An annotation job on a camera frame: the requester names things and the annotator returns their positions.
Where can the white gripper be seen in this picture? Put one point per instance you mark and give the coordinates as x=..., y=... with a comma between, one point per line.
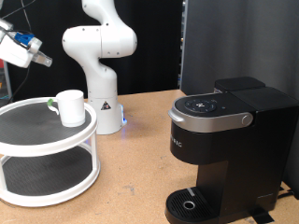
x=15, y=53

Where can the white mug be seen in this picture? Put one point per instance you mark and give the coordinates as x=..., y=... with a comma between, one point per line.
x=73, y=109

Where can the black Keurig coffee machine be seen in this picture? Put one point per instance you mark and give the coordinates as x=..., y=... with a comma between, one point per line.
x=249, y=149

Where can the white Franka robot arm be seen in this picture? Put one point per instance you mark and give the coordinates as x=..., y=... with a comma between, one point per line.
x=99, y=77

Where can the green tape piece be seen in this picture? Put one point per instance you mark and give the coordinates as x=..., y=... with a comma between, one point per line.
x=50, y=102

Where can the white two-tier turntable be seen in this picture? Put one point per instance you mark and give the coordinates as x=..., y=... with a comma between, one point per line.
x=46, y=147

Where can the black curtain backdrop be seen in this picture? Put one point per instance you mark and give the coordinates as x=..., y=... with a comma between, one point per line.
x=155, y=56

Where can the grey partition panel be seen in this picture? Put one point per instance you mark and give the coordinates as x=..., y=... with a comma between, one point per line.
x=233, y=37

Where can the black drip tray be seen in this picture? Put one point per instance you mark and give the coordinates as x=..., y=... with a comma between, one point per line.
x=179, y=203

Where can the black tape strip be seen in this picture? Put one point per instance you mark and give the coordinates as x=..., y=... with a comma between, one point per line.
x=261, y=216

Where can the grey metal rack post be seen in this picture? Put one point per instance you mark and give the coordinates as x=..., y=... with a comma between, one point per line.
x=7, y=81

